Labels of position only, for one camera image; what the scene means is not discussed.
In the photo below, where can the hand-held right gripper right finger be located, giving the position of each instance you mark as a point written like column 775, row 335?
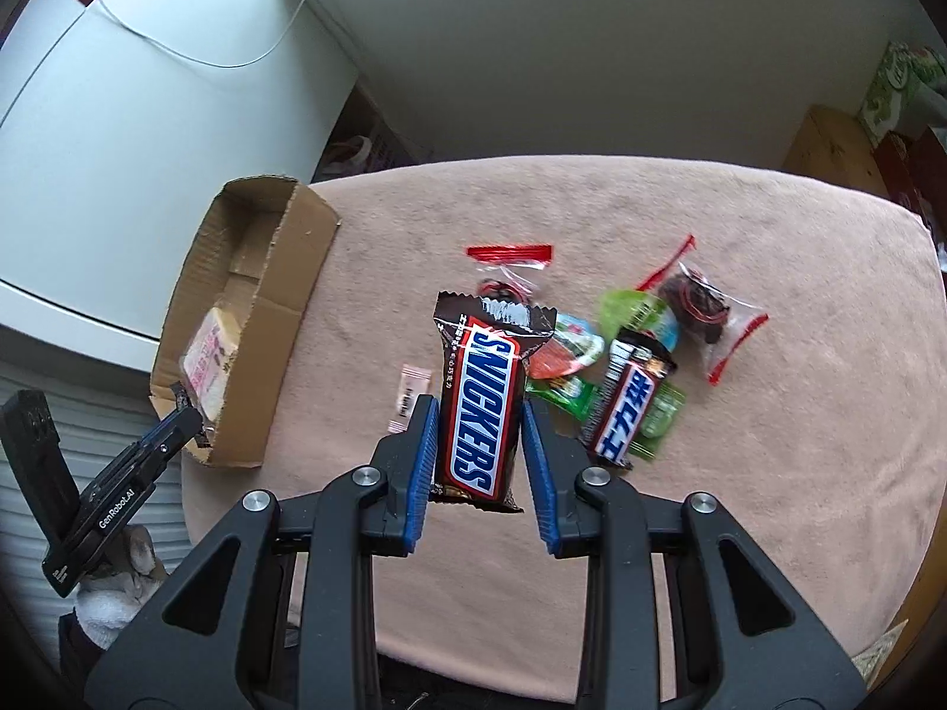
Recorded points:
column 536, row 458

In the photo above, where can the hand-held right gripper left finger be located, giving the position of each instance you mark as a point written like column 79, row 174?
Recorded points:
column 425, row 458

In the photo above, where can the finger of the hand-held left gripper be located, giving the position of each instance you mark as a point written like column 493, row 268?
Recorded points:
column 174, row 429

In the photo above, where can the brown chocolate bar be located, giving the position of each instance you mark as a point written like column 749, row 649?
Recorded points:
column 625, row 407
column 473, row 414

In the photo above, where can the cardboard box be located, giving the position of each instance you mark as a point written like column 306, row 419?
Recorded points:
column 244, row 355

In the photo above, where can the green-lid jelly cup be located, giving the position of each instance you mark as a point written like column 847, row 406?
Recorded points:
column 629, row 310

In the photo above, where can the clear red-edged snack packet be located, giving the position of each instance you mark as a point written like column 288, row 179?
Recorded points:
column 510, row 255
column 695, row 303

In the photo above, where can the person's left forearm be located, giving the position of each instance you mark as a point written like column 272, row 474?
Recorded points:
column 74, row 643

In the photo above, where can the person's left hand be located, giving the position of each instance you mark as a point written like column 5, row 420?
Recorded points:
column 111, row 599

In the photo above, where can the small pink sachet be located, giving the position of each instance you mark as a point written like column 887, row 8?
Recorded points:
column 409, row 396

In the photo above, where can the yellow bread packet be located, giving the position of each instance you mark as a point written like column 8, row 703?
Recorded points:
column 214, row 355

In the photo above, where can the red green candy packet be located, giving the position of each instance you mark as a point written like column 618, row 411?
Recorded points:
column 562, row 355

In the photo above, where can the pink blanket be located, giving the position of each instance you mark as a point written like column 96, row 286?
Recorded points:
column 777, row 458

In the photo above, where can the white appliance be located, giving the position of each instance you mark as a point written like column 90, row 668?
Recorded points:
column 148, row 163

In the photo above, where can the pink white item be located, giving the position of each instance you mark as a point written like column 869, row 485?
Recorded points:
column 348, row 151

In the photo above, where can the dark plastic crate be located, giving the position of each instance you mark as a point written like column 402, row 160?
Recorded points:
column 388, row 140

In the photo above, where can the beige patterned mat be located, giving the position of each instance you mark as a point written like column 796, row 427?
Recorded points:
column 880, row 654

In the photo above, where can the wooden cabinet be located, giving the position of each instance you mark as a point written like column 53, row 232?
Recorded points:
column 832, row 151

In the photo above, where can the dark red box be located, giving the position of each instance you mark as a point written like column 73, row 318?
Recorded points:
column 910, row 170

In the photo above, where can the green printed box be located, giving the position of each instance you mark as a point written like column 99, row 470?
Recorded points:
column 899, row 85

